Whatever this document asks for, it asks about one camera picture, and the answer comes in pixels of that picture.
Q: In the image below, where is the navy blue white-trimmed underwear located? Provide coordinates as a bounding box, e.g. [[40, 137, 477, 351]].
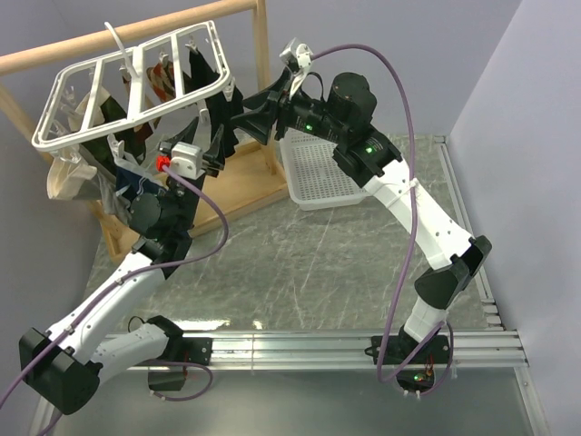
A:
[[113, 153, 167, 202]]

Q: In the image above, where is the orange patterned hanging sock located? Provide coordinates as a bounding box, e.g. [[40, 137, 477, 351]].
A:
[[146, 61, 176, 103]]

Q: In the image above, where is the aluminium mounting rail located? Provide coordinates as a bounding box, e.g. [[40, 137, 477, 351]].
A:
[[184, 330, 528, 371]]

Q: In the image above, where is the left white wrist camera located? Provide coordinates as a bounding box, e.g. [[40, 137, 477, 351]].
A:
[[155, 142, 204, 180]]

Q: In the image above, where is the grey hanging underwear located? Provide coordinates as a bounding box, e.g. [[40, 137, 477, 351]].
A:
[[73, 173, 130, 225]]

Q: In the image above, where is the white plastic clip hanger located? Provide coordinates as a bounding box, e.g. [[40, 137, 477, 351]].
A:
[[31, 20, 232, 153]]

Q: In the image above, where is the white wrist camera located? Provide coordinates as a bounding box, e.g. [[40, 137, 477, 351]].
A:
[[279, 37, 313, 99], [155, 142, 204, 180]]

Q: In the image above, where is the white plastic basket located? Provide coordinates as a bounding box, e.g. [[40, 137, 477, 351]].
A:
[[279, 129, 369, 211]]

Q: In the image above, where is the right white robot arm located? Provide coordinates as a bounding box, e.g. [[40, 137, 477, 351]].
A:
[[231, 71, 492, 363]]

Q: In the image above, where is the wooden clothes rack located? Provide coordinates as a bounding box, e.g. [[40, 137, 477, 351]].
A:
[[0, 0, 291, 264]]

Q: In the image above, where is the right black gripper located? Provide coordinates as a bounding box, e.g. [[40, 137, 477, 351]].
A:
[[230, 68, 349, 147]]

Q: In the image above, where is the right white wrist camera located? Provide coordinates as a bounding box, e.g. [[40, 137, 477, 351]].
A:
[[279, 37, 313, 99]]

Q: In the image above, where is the olive green hanging underwear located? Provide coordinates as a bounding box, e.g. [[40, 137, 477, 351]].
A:
[[79, 97, 155, 176]]

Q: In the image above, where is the striped hanging sock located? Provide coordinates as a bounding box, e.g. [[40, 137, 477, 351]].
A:
[[122, 72, 161, 143]]

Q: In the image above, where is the right aluminium side rail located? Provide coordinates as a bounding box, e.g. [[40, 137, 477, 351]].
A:
[[433, 135, 506, 331]]

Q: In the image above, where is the black hanging underwear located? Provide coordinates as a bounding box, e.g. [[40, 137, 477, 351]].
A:
[[189, 50, 243, 158]]

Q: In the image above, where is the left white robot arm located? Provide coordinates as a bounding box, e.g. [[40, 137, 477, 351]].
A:
[[17, 122, 225, 415]]

